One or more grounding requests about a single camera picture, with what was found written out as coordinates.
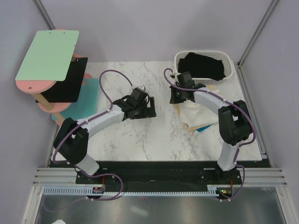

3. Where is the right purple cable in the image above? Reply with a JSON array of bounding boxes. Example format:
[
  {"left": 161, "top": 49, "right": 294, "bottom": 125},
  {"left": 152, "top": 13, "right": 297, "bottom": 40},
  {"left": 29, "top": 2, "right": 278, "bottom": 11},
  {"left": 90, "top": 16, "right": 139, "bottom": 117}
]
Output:
[{"left": 163, "top": 68, "right": 256, "bottom": 203}]

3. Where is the left aluminium corner post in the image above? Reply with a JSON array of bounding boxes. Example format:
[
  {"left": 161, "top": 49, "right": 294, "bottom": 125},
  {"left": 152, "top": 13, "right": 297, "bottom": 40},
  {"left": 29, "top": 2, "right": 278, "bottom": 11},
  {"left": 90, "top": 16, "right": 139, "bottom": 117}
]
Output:
[{"left": 33, "top": 0, "right": 56, "bottom": 30}]

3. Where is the beige t shirt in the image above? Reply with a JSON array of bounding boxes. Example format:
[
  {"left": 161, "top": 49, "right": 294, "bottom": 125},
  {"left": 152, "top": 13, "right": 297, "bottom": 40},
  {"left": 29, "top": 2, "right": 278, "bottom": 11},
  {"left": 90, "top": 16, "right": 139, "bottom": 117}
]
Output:
[{"left": 174, "top": 84, "right": 217, "bottom": 133}]

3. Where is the aluminium frame rail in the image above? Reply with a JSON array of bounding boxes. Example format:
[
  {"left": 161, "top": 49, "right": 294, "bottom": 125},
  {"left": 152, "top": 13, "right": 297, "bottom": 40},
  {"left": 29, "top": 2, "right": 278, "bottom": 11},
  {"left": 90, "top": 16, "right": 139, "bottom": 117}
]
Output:
[{"left": 33, "top": 168, "right": 286, "bottom": 187}]

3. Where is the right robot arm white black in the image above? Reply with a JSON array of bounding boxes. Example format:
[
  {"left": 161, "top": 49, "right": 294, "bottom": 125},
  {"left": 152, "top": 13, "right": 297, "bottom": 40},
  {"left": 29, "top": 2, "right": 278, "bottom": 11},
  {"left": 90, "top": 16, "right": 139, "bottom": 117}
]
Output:
[{"left": 168, "top": 72, "right": 256, "bottom": 184}]

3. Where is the right aluminium corner post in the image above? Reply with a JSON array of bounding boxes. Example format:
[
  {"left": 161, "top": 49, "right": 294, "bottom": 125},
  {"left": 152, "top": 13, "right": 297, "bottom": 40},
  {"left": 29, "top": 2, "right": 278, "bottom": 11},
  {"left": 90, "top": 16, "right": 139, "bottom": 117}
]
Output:
[{"left": 236, "top": 0, "right": 280, "bottom": 68}]

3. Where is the purple cable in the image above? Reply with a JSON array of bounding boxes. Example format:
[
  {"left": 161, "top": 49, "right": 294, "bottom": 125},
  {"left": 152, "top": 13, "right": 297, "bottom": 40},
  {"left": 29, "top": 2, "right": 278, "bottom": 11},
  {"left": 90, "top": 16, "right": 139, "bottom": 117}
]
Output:
[
  {"left": 163, "top": 68, "right": 256, "bottom": 203},
  {"left": 43, "top": 70, "right": 135, "bottom": 212}
]

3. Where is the white paper scrap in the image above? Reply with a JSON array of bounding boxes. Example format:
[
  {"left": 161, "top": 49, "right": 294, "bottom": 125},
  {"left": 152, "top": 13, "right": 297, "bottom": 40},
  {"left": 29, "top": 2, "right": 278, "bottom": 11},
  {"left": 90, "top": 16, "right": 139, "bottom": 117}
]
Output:
[{"left": 52, "top": 219, "right": 65, "bottom": 224}]

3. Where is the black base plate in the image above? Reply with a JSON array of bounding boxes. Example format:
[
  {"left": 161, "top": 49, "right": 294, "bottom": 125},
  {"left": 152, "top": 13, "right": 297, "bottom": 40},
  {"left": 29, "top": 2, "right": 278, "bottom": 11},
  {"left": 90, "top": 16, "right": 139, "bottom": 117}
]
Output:
[{"left": 76, "top": 161, "right": 242, "bottom": 191}]

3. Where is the green board on shelf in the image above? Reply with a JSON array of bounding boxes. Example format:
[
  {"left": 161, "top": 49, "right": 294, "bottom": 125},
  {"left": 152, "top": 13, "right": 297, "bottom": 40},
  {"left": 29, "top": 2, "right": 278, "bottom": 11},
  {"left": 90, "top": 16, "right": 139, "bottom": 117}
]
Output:
[{"left": 15, "top": 30, "right": 79, "bottom": 81}]

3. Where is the black board on shelf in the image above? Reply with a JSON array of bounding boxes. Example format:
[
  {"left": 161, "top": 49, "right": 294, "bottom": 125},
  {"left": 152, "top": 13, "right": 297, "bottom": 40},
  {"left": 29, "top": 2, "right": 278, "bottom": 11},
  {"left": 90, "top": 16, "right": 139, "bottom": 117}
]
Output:
[{"left": 41, "top": 57, "right": 88, "bottom": 103}]

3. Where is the white perforated plastic basket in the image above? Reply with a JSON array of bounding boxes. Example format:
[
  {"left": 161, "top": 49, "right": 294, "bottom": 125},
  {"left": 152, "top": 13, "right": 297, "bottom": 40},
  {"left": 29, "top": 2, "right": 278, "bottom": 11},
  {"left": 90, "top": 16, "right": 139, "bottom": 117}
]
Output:
[{"left": 174, "top": 50, "right": 235, "bottom": 84}]

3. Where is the teal board on shelf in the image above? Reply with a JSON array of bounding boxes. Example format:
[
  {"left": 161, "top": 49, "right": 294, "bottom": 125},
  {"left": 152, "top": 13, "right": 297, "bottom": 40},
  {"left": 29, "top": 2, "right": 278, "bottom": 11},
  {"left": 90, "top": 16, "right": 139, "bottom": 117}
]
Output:
[{"left": 51, "top": 73, "right": 99, "bottom": 125}]

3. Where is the pink wooden tiered shelf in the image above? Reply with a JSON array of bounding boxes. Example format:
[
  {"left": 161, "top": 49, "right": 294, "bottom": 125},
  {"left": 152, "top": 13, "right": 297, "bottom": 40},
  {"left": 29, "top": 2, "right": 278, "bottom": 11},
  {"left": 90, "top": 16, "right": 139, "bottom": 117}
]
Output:
[{"left": 15, "top": 28, "right": 92, "bottom": 129}]

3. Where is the white printed t shirt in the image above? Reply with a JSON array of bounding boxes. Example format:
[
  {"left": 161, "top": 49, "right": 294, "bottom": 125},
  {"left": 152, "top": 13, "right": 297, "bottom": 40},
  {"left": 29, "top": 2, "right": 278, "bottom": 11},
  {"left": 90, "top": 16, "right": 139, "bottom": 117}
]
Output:
[{"left": 178, "top": 87, "right": 222, "bottom": 128}]

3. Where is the aluminium corner post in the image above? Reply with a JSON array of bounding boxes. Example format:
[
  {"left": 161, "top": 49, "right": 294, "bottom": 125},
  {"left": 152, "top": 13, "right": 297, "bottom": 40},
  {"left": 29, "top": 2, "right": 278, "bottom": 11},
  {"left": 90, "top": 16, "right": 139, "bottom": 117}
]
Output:
[
  {"left": 236, "top": 0, "right": 280, "bottom": 68},
  {"left": 33, "top": 0, "right": 56, "bottom": 30}
]

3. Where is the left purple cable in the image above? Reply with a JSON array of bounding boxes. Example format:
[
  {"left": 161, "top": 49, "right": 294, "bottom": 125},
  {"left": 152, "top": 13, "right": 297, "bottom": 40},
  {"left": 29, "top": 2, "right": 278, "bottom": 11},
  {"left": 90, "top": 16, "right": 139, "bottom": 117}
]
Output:
[{"left": 43, "top": 70, "right": 135, "bottom": 212}]

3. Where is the folded blue t shirt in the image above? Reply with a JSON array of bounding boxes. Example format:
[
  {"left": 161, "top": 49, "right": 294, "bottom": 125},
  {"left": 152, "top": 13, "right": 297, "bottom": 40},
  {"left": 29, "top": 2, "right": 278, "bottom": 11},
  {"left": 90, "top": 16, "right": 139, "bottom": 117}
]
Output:
[{"left": 197, "top": 125, "right": 212, "bottom": 133}]

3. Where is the black t shirt in basket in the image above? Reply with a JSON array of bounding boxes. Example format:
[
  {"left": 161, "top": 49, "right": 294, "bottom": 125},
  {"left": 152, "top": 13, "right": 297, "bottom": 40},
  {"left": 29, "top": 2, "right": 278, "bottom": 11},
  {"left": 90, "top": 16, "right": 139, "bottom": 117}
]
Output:
[{"left": 178, "top": 52, "right": 226, "bottom": 81}]

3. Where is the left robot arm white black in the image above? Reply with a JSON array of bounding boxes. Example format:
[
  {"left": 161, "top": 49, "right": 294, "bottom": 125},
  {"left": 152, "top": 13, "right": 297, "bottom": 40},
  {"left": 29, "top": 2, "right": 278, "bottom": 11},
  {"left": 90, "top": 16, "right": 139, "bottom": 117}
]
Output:
[{"left": 53, "top": 87, "right": 157, "bottom": 183}]

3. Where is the white slotted cable duct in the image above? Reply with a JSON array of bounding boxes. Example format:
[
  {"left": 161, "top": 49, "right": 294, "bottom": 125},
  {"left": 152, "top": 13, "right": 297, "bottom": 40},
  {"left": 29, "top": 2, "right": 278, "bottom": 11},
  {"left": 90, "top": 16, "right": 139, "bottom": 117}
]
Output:
[{"left": 43, "top": 186, "right": 219, "bottom": 197}]

